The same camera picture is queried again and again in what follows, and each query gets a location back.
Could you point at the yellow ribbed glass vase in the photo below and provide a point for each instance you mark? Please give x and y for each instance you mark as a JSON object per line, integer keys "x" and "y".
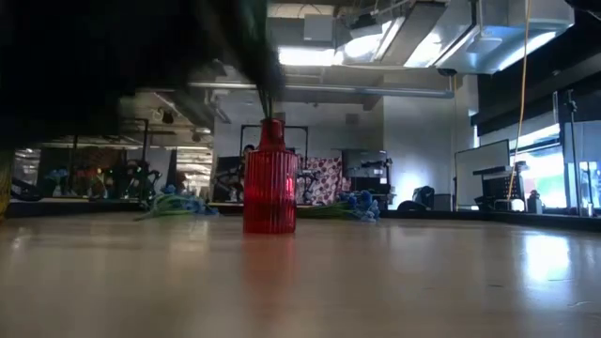
{"x": 4, "y": 188}

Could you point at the black office chair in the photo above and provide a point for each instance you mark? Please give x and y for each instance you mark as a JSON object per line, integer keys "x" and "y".
{"x": 420, "y": 199}

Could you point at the blue flowers in vase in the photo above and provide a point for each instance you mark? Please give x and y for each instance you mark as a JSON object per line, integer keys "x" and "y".
{"x": 56, "y": 177}

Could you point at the red and yellow flowers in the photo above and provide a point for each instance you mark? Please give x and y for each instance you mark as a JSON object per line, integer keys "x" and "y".
{"x": 91, "y": 177}

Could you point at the silver ventilation duct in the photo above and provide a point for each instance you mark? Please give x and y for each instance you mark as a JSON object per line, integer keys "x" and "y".
{"x": 493, "y": 47}

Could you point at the person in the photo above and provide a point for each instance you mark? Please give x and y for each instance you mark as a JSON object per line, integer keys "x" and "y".
{"x": 247, "y": 150}

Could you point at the red black patterned panel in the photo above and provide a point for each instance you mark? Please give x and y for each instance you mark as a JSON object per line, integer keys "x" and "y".
{"x": 84, "y": 164}

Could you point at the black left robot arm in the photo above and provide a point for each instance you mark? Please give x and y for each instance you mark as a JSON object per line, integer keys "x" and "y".
{"x": 94, "y": 56}

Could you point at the grey ceiling pipe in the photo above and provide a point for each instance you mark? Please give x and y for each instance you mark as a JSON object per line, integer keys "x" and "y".
{"x": 375, "y": 90}

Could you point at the whiteboard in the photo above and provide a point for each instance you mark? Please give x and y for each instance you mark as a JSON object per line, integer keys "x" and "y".
{"x": 481, "y": 171}

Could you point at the pink patterned cloth panel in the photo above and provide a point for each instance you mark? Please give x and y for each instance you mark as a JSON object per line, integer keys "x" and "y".
{"x": 324, "y": 180}

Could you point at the black pole stand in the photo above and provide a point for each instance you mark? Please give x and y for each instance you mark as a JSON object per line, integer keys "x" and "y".
{"x": 572, "y": 150}

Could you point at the blue artificial flower bunch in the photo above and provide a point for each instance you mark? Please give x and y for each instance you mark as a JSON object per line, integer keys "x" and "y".
{"x": 188, "y": 205}
{"x": 364, "y": 204}

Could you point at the black monitor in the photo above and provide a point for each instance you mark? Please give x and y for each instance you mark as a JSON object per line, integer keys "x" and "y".
{"x": 365, "y": 162}

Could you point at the black equipment cart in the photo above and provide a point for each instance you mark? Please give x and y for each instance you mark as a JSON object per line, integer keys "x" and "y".
{"x": 500, "y": 185}

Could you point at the fluorescent ceiling light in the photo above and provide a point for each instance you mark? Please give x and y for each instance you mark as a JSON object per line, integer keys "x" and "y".
{"x": 305, "y": 56}

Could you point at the red ribbed glass vase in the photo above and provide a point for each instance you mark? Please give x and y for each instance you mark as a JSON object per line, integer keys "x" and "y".
{"x": 270, "y": 188}

